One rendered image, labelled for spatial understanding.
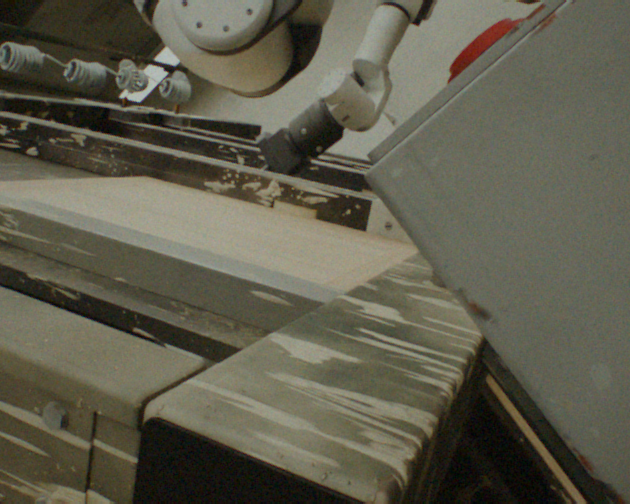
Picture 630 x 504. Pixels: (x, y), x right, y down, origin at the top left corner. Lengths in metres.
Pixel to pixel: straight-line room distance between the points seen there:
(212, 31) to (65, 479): 0.32
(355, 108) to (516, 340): 0.99
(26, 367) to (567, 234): 0.25
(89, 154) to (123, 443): 1.01
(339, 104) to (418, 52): 4.98
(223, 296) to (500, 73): 0.39
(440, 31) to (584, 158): 5.94
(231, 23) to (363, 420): 0.31
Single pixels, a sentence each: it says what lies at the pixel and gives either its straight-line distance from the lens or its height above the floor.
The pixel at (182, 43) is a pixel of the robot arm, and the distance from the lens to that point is 0.53.
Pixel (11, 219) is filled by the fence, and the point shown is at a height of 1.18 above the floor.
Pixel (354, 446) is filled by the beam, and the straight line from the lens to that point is 0.29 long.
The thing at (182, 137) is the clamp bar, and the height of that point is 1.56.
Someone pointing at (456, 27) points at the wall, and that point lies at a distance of 6.13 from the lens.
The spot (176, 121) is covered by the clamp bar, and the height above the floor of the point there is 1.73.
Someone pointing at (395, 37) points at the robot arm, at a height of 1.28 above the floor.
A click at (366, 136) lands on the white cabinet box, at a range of 4.68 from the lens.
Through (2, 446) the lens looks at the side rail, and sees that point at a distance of 0.38.
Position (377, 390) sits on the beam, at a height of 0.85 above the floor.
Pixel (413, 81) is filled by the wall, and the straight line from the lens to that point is 6.10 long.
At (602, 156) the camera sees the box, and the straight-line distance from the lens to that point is 0.22.
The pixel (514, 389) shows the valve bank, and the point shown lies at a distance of 0.51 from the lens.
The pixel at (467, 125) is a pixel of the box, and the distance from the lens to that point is 0.22.
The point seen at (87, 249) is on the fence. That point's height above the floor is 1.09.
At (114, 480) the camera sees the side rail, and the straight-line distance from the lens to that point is 0.33.
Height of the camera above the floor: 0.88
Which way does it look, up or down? 8 degrees up
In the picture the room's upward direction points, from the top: 36 degrees counter-clockwise
